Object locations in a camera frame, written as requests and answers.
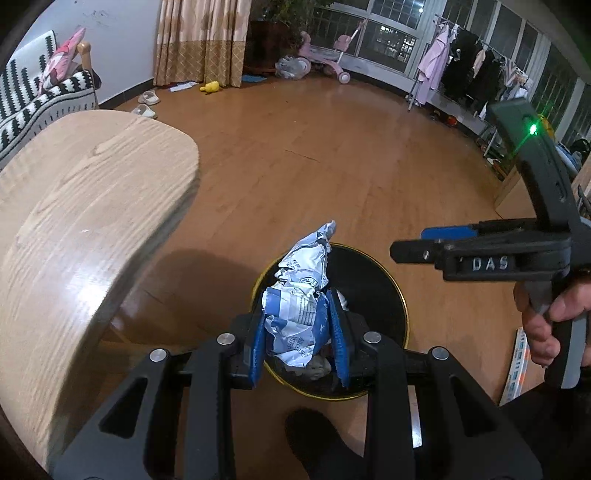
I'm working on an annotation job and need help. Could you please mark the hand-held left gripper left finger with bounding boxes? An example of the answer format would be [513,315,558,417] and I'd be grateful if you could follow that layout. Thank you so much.
[46,311,267,480]

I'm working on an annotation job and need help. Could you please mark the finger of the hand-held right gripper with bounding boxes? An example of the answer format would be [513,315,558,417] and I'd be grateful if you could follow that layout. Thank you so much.
[420,220,541,241]
[390,238,447,266]

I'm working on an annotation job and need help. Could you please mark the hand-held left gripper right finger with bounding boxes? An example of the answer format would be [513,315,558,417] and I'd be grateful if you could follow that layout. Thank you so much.
[325,288,543,480]

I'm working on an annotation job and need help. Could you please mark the blue white plastic pouch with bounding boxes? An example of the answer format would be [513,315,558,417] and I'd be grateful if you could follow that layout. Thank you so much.
[262,220,337,370]

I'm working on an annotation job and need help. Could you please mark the black gold-rimmed trash bin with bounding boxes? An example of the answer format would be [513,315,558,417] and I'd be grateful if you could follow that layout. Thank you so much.
[249,243,409,400]

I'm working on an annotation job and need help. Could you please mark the person's right hand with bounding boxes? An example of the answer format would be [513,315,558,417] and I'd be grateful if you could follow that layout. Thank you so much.
[513,276,591,368]

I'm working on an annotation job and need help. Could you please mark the wooden side cabinet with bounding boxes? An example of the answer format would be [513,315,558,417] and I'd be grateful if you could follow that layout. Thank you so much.
[494,152,541,217]

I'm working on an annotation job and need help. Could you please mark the person's black socked foot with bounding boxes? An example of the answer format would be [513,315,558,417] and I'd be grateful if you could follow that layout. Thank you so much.
[285,408,370,480]

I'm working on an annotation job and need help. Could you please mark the white printed carton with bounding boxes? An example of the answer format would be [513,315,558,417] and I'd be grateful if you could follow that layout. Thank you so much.
[501,327,546,407]

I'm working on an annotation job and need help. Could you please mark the clothes drying rack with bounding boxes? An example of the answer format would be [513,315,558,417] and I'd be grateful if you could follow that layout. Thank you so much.
[406,14,532,121]

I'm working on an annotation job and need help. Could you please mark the dark hanging clothes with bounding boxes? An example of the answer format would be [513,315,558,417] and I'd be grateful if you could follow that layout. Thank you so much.
[441,28,506,112]

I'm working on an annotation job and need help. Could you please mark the pink hanging garment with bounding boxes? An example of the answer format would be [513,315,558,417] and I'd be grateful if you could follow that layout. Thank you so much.
[418,23,455,104]

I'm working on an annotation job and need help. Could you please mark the person's dark trouser leg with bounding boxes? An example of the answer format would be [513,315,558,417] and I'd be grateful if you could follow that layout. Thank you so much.
[499,383,591,480]

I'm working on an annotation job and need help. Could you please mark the large glazed window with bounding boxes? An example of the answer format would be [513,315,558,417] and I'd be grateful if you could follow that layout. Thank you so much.
[314,0,591,139]

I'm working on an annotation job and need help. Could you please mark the pink child tricycle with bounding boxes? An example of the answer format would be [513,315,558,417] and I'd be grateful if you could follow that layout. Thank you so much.
[298,18,370,85]

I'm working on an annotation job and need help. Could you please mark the grey plush toy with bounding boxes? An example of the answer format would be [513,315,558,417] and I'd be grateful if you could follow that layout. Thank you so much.
[276,54,311,80]

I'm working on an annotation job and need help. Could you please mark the potted plant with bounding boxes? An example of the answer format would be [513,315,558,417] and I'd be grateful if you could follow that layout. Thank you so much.
[247,0,333,75]

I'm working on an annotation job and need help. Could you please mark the beige patterned curtain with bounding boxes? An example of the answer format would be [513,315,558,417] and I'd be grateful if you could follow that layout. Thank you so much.
[153,0,252,88]

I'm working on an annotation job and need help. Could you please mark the black white striped sofa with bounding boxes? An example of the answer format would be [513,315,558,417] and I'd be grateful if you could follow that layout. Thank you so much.
[0,30,100,160]

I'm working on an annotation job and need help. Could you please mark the pink cartoon cushion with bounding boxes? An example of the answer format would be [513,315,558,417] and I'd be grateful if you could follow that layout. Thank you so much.
[37,27,88,95]

